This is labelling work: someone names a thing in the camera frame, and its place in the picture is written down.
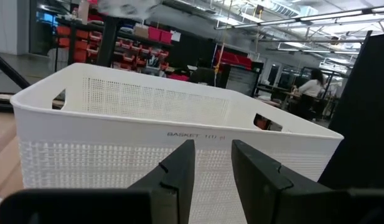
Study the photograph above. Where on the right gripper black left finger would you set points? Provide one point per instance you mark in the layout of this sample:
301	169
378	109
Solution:
176	186

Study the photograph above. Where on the shelf rack with red bins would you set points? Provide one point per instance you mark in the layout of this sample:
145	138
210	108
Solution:
86	43

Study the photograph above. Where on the black vertical post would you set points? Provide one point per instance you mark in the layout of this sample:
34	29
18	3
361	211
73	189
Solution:
107	40

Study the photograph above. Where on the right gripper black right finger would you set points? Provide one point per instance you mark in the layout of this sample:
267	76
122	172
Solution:
260	193

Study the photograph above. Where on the black office chair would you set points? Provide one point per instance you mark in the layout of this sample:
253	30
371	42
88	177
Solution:
202	76

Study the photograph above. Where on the dark computer monitor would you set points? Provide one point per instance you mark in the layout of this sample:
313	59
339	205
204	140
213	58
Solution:
241	79

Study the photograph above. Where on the white perforated plastic basket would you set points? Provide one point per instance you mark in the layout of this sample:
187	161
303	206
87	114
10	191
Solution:
117	130

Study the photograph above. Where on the red storage bins stack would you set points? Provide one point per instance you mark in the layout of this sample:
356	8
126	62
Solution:
235	59

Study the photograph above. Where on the black diagonal frame bar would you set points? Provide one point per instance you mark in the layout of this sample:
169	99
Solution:
8	70

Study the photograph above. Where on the person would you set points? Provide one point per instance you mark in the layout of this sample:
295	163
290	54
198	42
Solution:
310	90

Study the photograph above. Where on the long ceiling light strip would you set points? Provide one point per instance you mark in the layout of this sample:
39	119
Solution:
328	15

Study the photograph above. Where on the black partition panel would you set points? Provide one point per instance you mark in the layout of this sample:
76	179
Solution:
366	124

